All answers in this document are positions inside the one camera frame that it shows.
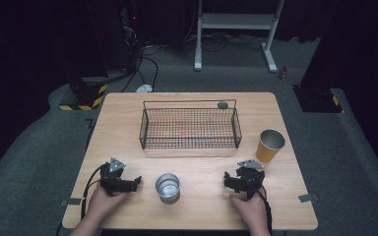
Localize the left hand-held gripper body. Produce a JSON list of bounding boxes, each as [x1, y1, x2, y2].
[[99, 156, 139, 198]]

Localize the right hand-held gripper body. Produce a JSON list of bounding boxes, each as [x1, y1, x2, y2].
[[234, 158, 267, 200]]

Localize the silver metal cup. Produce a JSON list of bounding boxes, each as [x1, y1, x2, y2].
[[155, 172, 182, 203]]

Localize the orange paper cup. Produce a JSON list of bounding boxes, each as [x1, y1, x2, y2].
[[255, 128, 286, 164]]

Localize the black wire basket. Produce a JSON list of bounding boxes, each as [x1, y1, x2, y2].
[[139, 98, 243, 150]]

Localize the person's left hand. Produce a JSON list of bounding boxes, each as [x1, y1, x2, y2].
[[88, 185, 130, 228]]

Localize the person's right hand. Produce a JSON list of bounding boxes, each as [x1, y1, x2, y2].
[[228, 186, 271, 231]]

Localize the grey tape strip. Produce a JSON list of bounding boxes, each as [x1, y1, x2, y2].
[[297, 193, 321, 204], [60, 198, 83, 207]]

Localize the yellow black striped stand base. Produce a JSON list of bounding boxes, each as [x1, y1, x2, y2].
[[58, 77, 108, 112]]

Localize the black stand base yellow mark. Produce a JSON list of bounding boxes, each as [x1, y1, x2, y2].
[[292, 84, 345, 114]]

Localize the dark equipment rack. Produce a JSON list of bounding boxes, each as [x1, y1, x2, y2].
[[104, 0, 146, 75]]

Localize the white metal stand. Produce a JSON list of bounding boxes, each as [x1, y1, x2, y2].
[[194, 0, 285, 74]]

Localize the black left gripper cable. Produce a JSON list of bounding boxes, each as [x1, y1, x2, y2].
[[80, 163, 106, 221]]

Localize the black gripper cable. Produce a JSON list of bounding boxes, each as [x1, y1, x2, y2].
[[242, 176, 274, 236], [80, 163, 106, 221]]

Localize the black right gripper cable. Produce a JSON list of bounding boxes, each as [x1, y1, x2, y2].
[[242, 176, 274, 236]]

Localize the black floor cables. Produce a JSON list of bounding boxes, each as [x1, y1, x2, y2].
[[120, 32, 165, 93]]

